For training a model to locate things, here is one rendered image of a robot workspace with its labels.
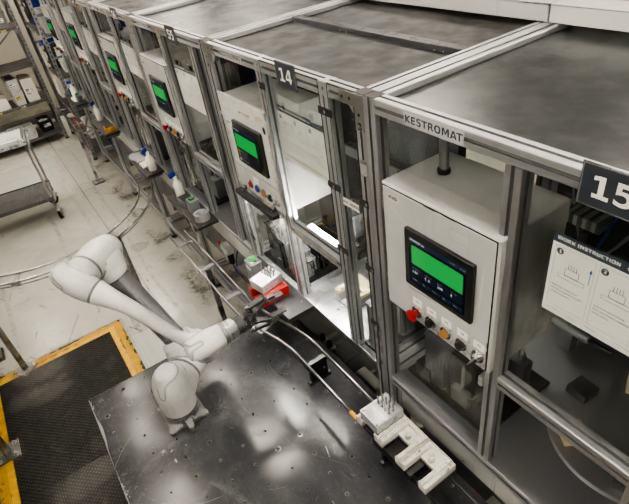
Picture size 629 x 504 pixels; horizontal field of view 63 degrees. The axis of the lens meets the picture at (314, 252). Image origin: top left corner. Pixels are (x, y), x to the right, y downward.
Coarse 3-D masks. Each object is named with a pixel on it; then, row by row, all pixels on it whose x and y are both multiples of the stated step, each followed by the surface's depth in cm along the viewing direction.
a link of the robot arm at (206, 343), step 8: (208, 328) 198; (216, 328) 198; (192, 336) 196; (200, 336) 195; (208, 336) 195; (216, 336) 196; (224, 336) 197; (184, 344) 196; (192, 344) 193; (200, 344) 193; (208, 344) 194; (216, 344) 195; (224, 344) 198; (192, 352) 192; (200, 352) 193; (208, 352) 194; (216, 352) 198; (192, 360) 194
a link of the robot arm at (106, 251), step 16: (96, 240) 205; (112, 240) 209; (96, 256) 200; (112, 256) 205; (112, 272) 205; (128, 272) 213; (128, 288) 211; (144, 288) 218; (144, 304) 215; (160, 336) 223; (176, 352) 224
